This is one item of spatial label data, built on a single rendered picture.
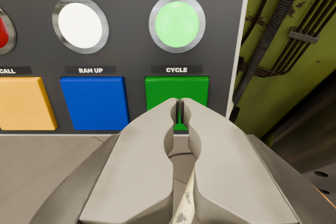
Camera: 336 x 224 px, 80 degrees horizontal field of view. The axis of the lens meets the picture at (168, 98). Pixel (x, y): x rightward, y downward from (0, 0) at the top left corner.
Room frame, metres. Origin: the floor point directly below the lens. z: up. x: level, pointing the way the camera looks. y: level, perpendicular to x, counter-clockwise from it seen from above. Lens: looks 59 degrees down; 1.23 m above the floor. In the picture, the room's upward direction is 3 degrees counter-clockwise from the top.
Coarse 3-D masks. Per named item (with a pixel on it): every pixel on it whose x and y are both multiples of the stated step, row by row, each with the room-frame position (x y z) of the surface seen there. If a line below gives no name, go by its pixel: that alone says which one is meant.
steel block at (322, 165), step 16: (320, 96) 0.26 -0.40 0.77; (288, 112) 0.30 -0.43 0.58; (304, 112) 0.25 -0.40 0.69; (320, 112) 0.21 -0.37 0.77; (288, 128) 0.23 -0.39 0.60; (304, 128) 0.19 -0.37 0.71; (320, 128) 0.16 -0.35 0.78; (272, 144) 0.22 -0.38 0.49; (288, 144) 0.18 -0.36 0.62; (304, 144) 0.15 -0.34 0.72; (320, 144) 0.12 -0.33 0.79; (288, 160) 0.12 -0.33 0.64; (304, 160) 0.10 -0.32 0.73; (320, 160) 0.09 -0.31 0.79; (304, 176) 0.07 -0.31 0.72; (320, 176) 0.06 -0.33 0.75
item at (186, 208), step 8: (232, 104) 0.32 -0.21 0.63; (192, 176) 0.10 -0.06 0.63; (192, 184) 0.07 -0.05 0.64; (184, 192) 0.06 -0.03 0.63; (192, 192) 0.06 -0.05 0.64; (184, 200) 0.04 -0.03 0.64; (192, 200) 0.04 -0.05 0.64; (184, 208) 0.02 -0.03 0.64; (192, 208) 0.02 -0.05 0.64; (176, 216) 0.00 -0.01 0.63; (184, 216) 0.00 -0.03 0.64; (192, 216) 0.00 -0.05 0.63
